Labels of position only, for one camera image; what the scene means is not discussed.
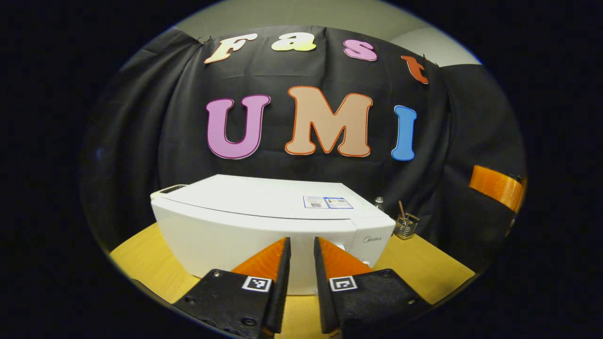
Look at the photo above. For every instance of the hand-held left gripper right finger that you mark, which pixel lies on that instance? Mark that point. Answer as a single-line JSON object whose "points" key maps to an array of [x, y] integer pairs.
{"points": [[322, 282]]}

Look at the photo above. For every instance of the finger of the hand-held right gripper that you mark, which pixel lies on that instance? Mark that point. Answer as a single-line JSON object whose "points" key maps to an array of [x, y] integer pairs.
{"points": [[497, 186]]}

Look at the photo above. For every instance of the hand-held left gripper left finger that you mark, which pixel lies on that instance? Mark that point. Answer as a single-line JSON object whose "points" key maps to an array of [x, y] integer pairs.
{"points": [[280, 282]]}

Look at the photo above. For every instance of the white microwave oven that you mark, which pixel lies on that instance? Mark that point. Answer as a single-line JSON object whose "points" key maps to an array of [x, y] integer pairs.
{"points": [[235, 235]]}

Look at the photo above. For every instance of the black backdrop cloth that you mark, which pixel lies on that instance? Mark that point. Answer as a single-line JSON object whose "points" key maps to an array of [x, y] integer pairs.
{"points": [[447, 117]]}

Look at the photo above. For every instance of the small white bottle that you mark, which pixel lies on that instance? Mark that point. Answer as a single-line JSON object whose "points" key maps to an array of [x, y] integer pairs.
{"points": [[379, 204]]}

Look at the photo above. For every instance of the brown wooden stick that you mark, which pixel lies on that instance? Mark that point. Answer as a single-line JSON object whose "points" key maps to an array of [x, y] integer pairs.
{"points": [[402, 209]]}

